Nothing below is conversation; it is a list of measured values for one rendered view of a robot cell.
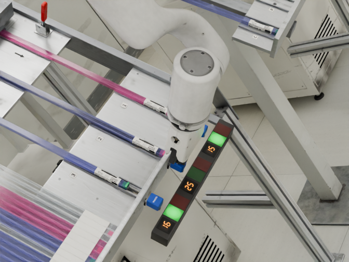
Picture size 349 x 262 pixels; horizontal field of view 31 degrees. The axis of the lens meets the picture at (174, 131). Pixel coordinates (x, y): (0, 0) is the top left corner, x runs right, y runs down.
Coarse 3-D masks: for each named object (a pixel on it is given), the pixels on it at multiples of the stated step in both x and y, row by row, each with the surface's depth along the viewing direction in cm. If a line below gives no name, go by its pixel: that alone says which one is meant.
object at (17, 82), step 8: (0, 72) 149; (8, 80) 148; (16, 80) 148; (24, 88) 147; (32, 88) 147; (40, 96) 147; (48, 96) 146; (56, 104) 146; (64, 104) 145; (72, 112) 145; (80, 112) 144; (88, 120) 144; (96, 120) 143; (104, 128) 143; (112, 128) 143; (120, 136) 142; (128, 136) 142; (160, 152) 140
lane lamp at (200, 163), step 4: (196, 160) 143; (200, 160) 143; (204, 160) 143; (196, 164) 142; (200, 164) 142; (204, 164) 142; (208, 164) 142; (200, 168) 142; (204, 168) 142; (208, 168) 142
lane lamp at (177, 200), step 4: (176, 196) 137; (180, 196) 137; (172, 200) 136; (176, 200) 137; (180, 200) 137; (184, 200) 137; (188, 200) 137; (172, 204) 136; (176, 204) 136; (180, 204) 136; (184, 204) 136; (180, 208) 136; (184, 208) 136
